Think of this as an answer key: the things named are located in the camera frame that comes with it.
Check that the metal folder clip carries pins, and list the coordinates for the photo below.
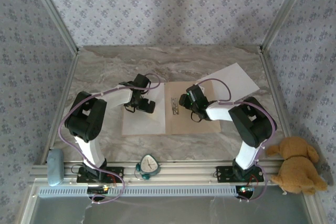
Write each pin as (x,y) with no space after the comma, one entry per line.
(175,107)

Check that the beige cardboard folder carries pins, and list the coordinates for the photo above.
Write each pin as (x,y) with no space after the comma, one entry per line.
(183,125)

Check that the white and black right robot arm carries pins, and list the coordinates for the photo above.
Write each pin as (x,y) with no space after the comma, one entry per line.
(252,127)

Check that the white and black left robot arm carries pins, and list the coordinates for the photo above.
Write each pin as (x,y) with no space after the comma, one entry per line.
(84,119)

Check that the teal alarm clock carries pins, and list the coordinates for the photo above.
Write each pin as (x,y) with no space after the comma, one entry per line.
(148,165)

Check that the small circuit board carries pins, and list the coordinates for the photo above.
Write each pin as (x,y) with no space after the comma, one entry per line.
(245,189)
(98,189)

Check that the reflective metal panel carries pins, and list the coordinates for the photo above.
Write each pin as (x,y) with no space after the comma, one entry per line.
(170,211)

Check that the blue-grey pouch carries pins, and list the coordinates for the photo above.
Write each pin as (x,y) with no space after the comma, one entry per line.
(55,169)

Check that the brown plush dog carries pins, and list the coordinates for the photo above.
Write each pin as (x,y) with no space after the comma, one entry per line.
(294,171)

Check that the aluminium front rail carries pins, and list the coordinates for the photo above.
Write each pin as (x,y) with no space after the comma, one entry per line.
(183,174)

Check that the aluminium side rail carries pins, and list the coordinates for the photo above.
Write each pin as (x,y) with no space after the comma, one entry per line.
(68,79)
(274,90)

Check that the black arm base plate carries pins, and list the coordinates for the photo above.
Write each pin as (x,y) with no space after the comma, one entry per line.
(115,174)
(223,174)

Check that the aluminium frame post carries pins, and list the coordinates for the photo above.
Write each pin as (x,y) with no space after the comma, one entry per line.
(286,12)
(52,12)

